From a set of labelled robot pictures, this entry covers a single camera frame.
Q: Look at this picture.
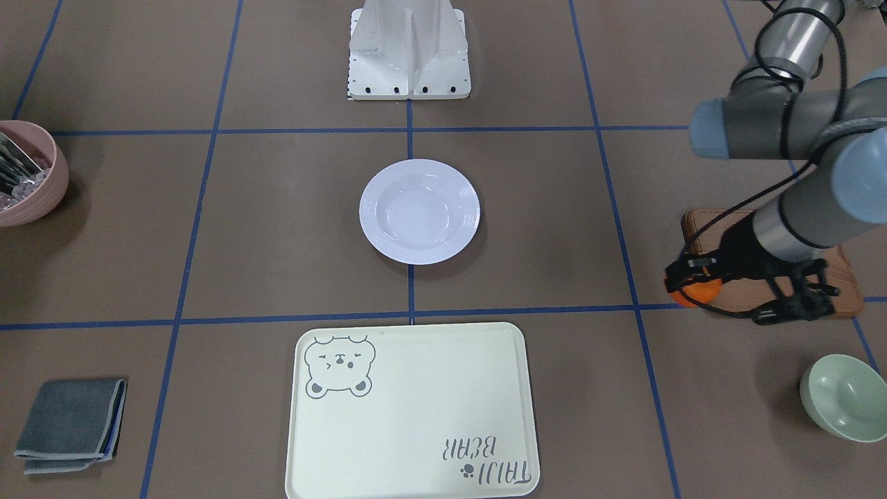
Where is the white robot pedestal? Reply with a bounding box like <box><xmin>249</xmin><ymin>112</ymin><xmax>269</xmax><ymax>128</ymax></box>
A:
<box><xmin>346</xmin><ymin>1</ymin><xmax>472</xmax><ymax>100</ymax></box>

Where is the cream bear tray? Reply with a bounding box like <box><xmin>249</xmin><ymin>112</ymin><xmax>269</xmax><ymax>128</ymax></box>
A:
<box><xmin>284</xmin><ymin>322</ymin><xmax>541</xmax><ymax>498</ymax></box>

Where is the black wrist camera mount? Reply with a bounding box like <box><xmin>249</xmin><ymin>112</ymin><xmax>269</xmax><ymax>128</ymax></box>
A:
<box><xmin>748</xmin><ymin>258</ymin><xmax>841</xmax><ymax>326</ymax></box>

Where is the white plate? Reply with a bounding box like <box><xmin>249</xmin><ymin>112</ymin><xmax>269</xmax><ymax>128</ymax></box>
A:
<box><xmin>358</xmin><ymin>159</ymin><xmax>482</xmax><ymax>265</ymax></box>

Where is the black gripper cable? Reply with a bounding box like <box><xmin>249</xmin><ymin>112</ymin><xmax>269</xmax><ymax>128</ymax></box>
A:
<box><xmin>682</xmin><ymin>7</ymin><xmax>850</xmax><ymax>321</ymax></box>

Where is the metal scoop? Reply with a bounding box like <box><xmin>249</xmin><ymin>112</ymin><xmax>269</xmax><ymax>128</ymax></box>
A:
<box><xmin>1</xmin><ymin>132</ymin><xmax>48</xmax><ymax>201</ymax></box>

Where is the wooden cutting board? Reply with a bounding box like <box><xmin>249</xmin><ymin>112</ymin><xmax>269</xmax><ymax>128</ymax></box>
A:
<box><xmin>680</xmin><ymin>209</ymin><xmax>863</xmax><ymax>318</ymax></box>

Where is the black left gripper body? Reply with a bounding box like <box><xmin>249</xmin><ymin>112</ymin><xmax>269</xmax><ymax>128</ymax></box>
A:
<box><xmin>708</xmin><ymin>217</ymin><xmax>771</xmax><ymax>283</ymax></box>

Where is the pink bowl with ice cubes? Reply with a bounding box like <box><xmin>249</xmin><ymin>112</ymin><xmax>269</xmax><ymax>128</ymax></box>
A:
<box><xmin>1</xmin><ymin>120</ymin><xmax>69</xmax><ymax>227</ymax></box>

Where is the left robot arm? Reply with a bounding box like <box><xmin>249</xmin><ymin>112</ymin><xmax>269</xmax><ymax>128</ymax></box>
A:
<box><xmin>665</xmin><ymin>1</ymin><xmax>885</xmax><ymax>292</ymax></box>

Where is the green bowl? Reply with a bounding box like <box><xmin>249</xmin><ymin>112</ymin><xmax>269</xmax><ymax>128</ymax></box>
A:
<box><xmin>798</xmin><ymin>354</ymin><xmax>886</xmax><ymax>444</ymax></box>

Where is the folded grey cloth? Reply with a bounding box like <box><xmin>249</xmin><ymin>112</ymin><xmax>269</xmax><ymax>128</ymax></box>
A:
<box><xmin>14</xmin><ymin>378</ymin><xmax>129</xmax><ymax>475</ymax></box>

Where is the orange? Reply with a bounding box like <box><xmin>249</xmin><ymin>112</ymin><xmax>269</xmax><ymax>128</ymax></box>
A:
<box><xmin>663</xmin><ymin>276</ymin><xmax>723</xmax><ymax>308</ymax></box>

